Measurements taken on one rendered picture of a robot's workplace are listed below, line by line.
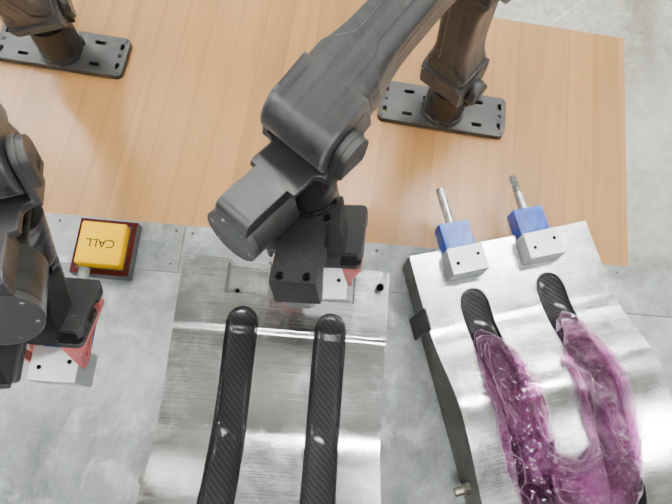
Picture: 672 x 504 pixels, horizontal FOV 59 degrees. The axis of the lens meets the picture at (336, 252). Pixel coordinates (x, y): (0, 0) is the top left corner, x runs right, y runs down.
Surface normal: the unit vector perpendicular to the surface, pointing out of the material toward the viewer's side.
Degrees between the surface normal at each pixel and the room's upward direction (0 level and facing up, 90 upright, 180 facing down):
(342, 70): 14
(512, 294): 0
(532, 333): 26
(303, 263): 22
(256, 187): 9
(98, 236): 0
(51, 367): 1
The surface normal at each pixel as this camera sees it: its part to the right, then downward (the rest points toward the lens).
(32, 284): 0.79, -0.57
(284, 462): 0.09, -0.68
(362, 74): -0.10, -0.12
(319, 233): -0.11, -0.61
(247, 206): 0.16, -0.41
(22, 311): 0.29, 0.68
